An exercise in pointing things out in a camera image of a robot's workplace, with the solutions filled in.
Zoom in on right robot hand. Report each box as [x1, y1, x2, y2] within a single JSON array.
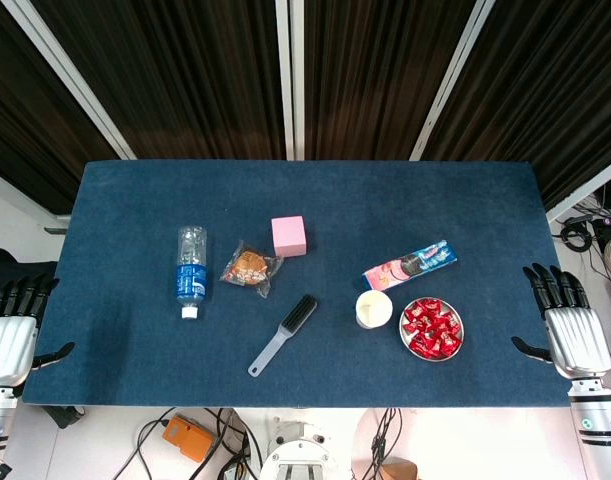
[[510, 262, 611, 381]]

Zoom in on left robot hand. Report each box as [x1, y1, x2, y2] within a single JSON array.
[[0, 272, 76, 390]]

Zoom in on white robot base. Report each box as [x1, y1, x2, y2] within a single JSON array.
[[259, 419, 339, 480]]

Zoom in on white paper cup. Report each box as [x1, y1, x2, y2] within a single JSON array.
[[354, 289, 394, 331]]

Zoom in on blue table cloth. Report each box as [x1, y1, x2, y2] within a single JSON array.
[[22, 159, 597, 409]]

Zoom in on round metal plate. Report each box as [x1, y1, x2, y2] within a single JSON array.
[[398, 296, 465, 361]]

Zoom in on blue cookie box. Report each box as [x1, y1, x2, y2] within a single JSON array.
[[361, 239, 459, 292]]

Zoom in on clear plastic water bottle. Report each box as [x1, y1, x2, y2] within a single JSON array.
[[174, 225, 209, 321]]

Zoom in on orange control box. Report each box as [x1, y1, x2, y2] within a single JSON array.
[[162, 413, 216, 464]]

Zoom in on brown rounded object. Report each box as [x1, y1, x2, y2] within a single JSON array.
[[379, 457, 419, 480]]

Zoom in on dark brown curtain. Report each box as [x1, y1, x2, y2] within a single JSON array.
[[422, 0, 611, 211], [0, 0, 119, 214], [32, 0, 286, 161], [304, 0, 479, 161]]

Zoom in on packaged bread bun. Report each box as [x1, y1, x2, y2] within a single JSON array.
[[218, 239, 285, 300]]

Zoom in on grey brush black bristles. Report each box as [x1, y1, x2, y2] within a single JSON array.
[[247, 294, 319, 379]]

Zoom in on pink foam cube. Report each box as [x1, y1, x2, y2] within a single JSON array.
[[270, 215, 309, 259]]

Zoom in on coiled black cable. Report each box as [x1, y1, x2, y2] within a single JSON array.
[[559, 218, 594, 252]]

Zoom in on white partition frame rail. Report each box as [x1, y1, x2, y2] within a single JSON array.
[[0, 164, 72, 229], [544, 153, 611, 225]]

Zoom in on black cable bundle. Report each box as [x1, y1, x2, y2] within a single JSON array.
[[204, 407, 264, 480], [362, 407, 404, 480]]

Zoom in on white partition frame post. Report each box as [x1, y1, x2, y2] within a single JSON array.
[[0, 0, 137, 161], [274, 0, 295, 161], [409, 0, 499, 162], [289, 0, 306, 161]]

